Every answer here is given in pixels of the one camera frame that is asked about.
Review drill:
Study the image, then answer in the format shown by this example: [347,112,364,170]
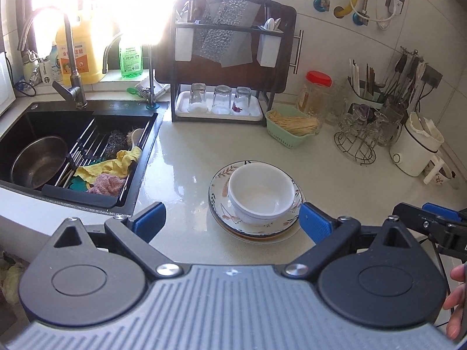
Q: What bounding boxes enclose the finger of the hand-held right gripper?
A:
[423,203,467,224]
[392,202,467,254]

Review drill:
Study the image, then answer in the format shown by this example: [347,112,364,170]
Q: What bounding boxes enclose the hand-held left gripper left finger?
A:
[36,202,185,278]

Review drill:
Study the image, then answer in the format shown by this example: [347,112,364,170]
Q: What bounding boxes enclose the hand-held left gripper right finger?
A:
[283,203,420,277]

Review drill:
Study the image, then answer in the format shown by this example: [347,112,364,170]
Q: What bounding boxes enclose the large white plate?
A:
[210,208,304,242]

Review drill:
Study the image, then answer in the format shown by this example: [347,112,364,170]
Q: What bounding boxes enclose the white ceramic bowl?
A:
[228,164,302,225]

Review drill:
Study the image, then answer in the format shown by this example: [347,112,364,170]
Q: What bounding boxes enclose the floral patterned plate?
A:
[209,160,306,237]

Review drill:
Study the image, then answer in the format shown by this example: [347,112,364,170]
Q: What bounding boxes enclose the person's right hand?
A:
[443,262,467,340]

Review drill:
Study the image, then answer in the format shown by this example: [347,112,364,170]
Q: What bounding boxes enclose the floral ceramic bowl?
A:
[434,166,459,190]

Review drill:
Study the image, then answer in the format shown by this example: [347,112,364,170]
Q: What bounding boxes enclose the pink cloth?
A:
[87,174,126,195]

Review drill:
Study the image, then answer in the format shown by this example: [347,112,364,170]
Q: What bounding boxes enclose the yellow cloth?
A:
[75,146,142,183]

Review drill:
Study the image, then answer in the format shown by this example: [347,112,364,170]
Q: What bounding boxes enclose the white electric cooking pot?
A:
[390,111,446,185]

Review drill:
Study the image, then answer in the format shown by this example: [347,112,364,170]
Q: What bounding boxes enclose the sink drain rack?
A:
[42,115,158,208]

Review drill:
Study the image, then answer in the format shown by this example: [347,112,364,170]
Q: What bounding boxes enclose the green scouring pad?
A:
[67,177,96,192]

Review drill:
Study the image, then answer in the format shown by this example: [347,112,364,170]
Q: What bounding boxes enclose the steel wool scrubber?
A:
[103,129,129,161]

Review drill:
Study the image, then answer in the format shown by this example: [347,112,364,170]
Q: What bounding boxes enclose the white dish brush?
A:
[126,127,145,151]

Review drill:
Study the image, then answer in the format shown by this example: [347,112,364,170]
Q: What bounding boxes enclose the green plastic basket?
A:
[266,104,322,150]

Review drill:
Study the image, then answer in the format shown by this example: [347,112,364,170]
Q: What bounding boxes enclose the dried noodles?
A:
[269,114,319,135]

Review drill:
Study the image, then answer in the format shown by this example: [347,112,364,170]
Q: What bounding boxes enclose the glass pitcher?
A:
[379,106,405,146]

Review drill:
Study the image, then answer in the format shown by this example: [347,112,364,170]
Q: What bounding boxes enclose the stemmed glass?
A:
[368,111,389,143]
[341,104,365,135]

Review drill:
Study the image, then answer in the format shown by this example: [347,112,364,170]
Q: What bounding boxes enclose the glass mug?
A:
[316,91,344,128]

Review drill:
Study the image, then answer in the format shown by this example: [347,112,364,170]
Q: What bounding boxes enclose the steel pot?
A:
[10,136,70,190]

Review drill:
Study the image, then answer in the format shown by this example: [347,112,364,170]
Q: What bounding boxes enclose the black dish rack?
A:
[171,0,278,127]

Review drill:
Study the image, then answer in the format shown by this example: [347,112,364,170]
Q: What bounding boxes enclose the white drip tray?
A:
[174,90,264,121]

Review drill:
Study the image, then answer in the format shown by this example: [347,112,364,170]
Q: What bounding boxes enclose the clear drinking glass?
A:
[188,83,207,113]
[233,86,252,115]
[212,85,232,115]

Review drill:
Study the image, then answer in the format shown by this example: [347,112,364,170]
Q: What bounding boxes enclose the green utensil holder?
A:
[346,78,388,112]

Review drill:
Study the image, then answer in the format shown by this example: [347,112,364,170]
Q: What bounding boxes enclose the black sink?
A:
[0,100,163,212]

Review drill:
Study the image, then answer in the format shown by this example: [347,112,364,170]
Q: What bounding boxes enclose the small steel faucet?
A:
[102,32,158,107]

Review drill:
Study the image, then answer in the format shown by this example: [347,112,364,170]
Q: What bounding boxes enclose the red-lidded glass jar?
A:
[297,71,332,117]

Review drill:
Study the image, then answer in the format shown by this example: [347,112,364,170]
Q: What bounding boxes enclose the hanging utensil rack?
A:
[392,45,428,108]

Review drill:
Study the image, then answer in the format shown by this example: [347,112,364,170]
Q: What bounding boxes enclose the bundle of chopsticks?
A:
[348,58,382,97]

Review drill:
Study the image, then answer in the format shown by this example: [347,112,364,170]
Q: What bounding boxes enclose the tall steel faucet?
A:
[16,6,88,109]

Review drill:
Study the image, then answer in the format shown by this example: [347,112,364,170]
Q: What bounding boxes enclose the green bottle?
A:
[119,34,144,80]

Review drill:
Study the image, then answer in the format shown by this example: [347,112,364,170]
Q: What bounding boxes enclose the yellow detergent bottle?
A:
[55,10,107,85]

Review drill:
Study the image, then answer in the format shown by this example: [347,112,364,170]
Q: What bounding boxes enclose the white cutlery holder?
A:
[174,25,193,62]
[256,25,284,68]

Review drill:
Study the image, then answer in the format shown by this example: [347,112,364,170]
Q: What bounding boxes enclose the white printed cup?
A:
[22,49,55,85]

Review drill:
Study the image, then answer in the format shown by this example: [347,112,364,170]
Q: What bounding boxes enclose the clear textured knife holder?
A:
[193,0,261,68]

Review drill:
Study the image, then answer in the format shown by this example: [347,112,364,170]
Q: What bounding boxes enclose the white board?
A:
[0,51,18,116]

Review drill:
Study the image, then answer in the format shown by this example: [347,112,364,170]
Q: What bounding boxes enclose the window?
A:
[0,0,205,81]

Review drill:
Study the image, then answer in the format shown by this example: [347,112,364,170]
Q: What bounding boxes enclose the wire glass rack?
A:
[334,129,376,165]

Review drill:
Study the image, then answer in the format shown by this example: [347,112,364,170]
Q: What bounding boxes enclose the black wall power strip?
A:
[423,64,444,89]

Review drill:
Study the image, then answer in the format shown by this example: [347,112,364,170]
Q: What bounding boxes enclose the white cable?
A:
[376,0,400,30]

